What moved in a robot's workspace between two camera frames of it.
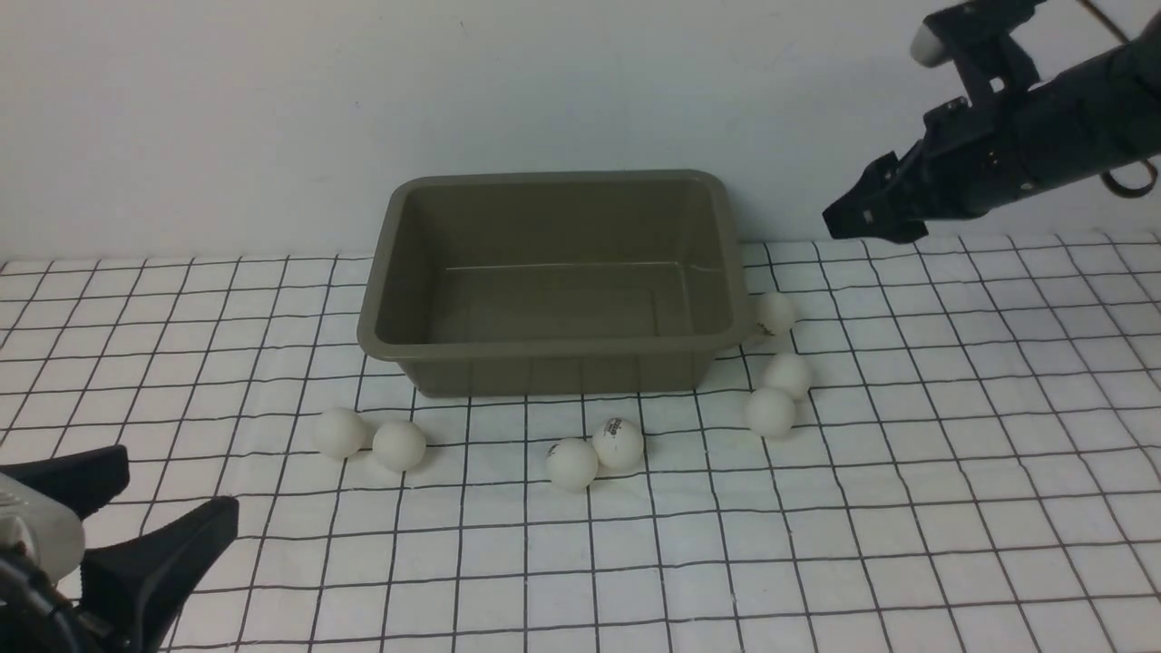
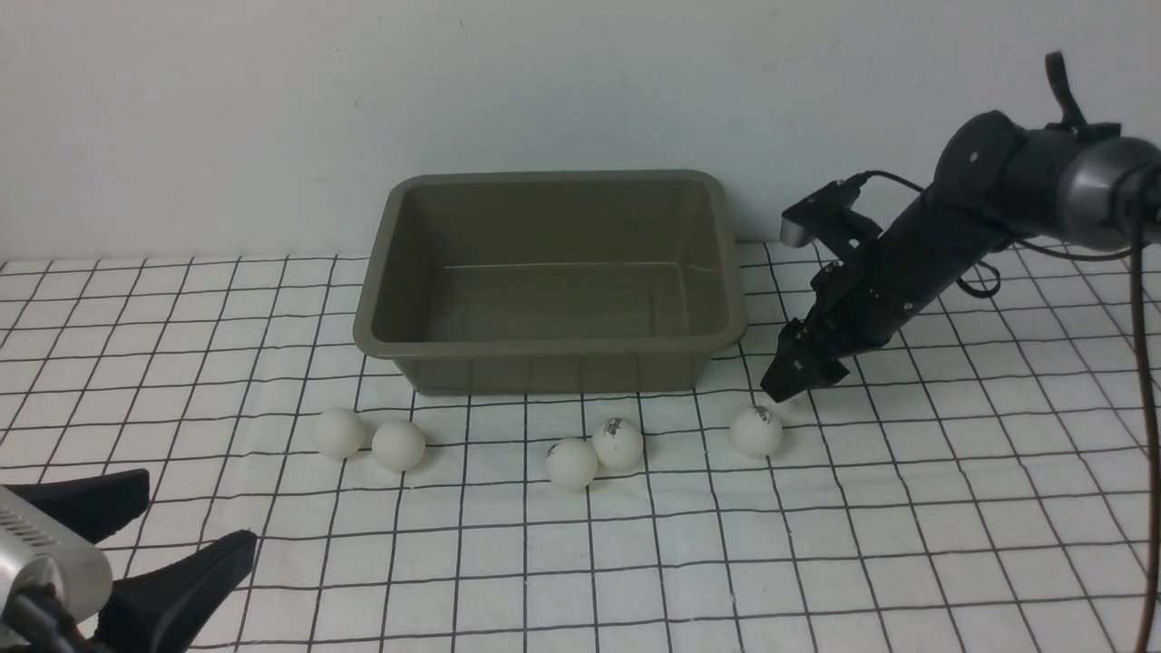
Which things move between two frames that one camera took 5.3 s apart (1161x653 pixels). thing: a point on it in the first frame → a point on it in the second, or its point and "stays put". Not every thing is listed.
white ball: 339,432 stays put
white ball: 571,464 stays put
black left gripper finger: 86,479 → 100,503
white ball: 399,444 stays put
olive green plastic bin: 555,282 stays put
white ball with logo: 618,443 stays put
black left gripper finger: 135,587 → 165,609
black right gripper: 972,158 → 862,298
